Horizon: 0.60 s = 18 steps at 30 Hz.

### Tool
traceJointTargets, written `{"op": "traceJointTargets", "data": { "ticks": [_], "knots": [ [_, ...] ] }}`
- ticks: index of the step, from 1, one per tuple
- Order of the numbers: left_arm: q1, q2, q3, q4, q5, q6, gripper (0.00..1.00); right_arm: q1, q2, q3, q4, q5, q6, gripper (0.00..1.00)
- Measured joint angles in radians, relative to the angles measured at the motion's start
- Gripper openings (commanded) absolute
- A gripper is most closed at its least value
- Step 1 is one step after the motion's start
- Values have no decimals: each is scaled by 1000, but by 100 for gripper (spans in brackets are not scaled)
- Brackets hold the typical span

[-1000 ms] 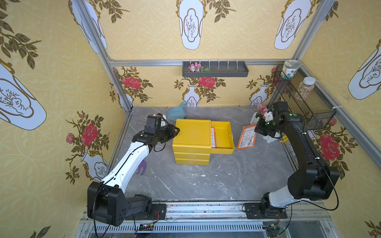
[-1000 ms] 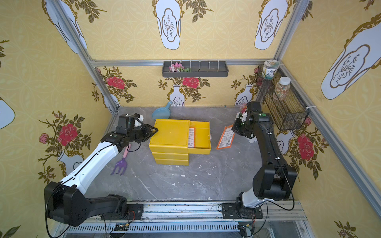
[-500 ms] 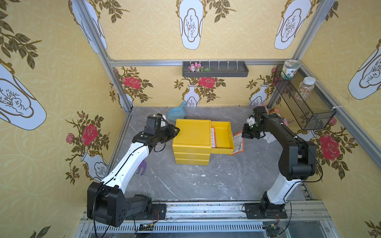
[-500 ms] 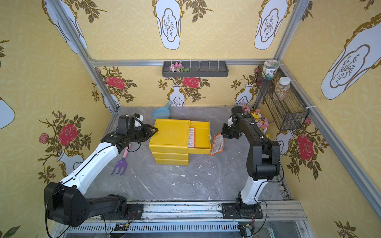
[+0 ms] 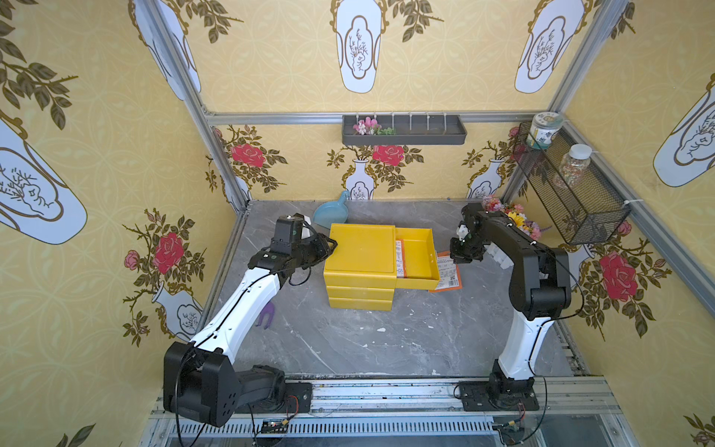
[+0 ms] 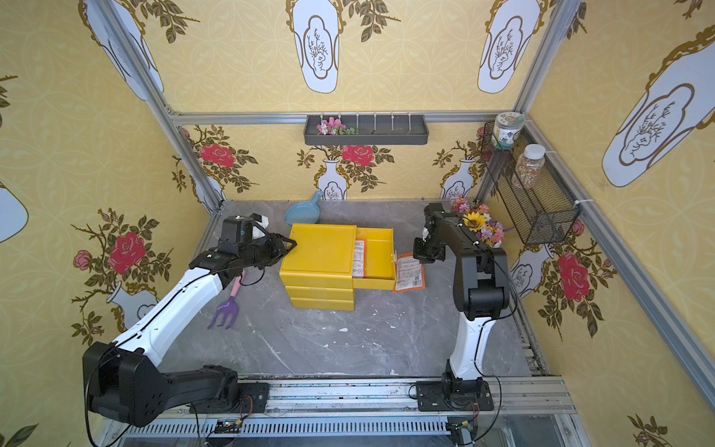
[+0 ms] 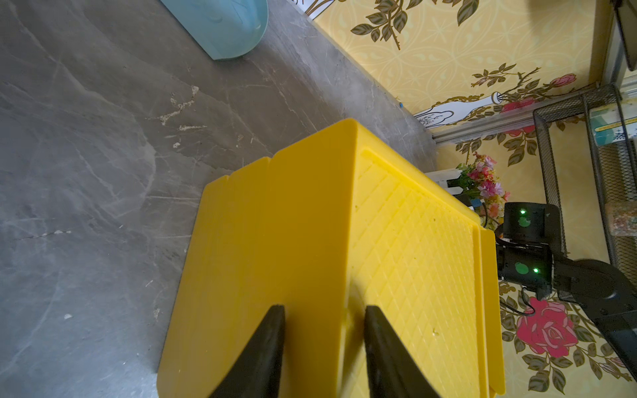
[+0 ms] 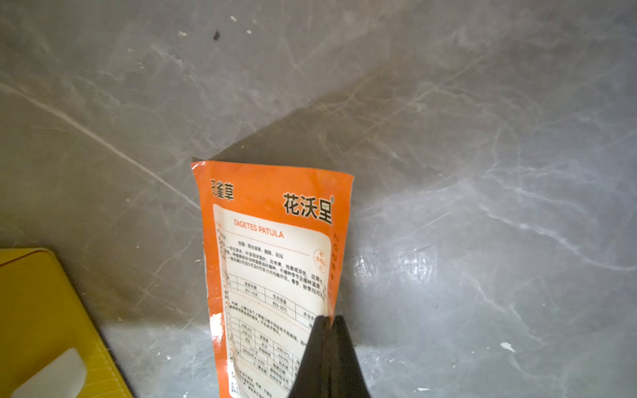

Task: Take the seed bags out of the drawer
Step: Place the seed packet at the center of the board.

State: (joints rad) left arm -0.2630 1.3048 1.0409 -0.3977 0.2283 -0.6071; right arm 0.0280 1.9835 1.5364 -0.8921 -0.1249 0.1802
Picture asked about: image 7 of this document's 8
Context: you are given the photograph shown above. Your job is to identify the yellow drawer cabinet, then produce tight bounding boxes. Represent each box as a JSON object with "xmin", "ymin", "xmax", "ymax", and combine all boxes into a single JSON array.
[{"xmin": 157, "ymin": 119, "xmax": 506, "ymax": 397}]

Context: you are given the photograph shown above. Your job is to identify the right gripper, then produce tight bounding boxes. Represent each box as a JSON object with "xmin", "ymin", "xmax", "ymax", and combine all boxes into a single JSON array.
[{"xmin": 495, "ymin": 233, "xmax": 554, "ymax": 299}]

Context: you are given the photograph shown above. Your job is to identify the black wire mesh basket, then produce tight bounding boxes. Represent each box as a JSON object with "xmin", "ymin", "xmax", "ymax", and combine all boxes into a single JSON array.
[{"xmin": 532, "ymin": 85, "xmax": 636, "ymax": 282}]

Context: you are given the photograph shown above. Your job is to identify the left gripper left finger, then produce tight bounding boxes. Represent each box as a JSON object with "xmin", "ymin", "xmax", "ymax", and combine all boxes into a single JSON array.
[{"xmin": 209, "ymin": 305, "xmax": 285, "ymax": 398}]

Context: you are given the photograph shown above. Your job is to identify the flowers in white fence pot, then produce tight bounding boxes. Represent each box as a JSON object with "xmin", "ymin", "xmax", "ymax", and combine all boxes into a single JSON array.
[{"xmin": 426, "ymin": 153, "xmax": 510, "ymax": 231}]

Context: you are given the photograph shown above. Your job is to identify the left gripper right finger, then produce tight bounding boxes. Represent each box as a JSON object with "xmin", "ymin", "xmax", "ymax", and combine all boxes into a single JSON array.
[{"xmin": 364, "ymin": 306, "xmax": 440, "ymax": 398}]

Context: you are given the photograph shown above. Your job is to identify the blue plastic dustpan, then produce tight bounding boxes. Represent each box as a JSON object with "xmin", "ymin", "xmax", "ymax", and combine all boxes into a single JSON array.
[{"xmin": 162, "ymin": 0, "xmax": 269, "ymax": 61}]

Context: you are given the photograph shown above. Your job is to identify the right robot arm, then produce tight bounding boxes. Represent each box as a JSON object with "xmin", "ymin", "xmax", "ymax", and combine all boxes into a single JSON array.
[{"xmin": 496, "ymin": 202, "xmax": 636, "ymax": 376}]

